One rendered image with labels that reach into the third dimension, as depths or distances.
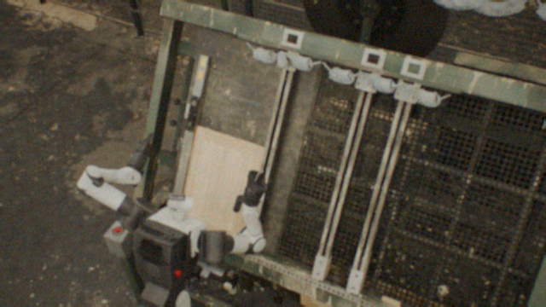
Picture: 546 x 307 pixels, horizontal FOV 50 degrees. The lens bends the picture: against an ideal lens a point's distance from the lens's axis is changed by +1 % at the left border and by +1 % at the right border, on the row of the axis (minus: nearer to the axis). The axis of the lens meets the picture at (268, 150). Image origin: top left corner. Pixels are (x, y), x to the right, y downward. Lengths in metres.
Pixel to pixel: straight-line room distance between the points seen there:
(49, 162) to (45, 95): 0.94
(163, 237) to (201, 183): 0.67
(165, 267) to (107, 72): 3.63
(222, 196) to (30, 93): 3.27
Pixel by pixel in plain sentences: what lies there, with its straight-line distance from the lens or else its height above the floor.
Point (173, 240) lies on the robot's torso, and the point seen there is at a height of 1.40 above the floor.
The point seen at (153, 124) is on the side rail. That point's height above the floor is 1.32.
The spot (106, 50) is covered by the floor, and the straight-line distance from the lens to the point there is 6.42.
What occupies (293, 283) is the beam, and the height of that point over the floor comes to 0.84.
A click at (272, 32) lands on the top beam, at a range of 2.93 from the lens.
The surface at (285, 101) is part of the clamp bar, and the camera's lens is 2.94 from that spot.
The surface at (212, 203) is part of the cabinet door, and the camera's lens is 3.27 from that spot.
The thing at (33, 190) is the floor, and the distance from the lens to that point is 5.13.
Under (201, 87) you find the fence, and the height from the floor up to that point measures 1.55.
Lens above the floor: 3.51
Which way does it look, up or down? 45 degrees down
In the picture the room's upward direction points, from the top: 3 degrees counter-clockwise
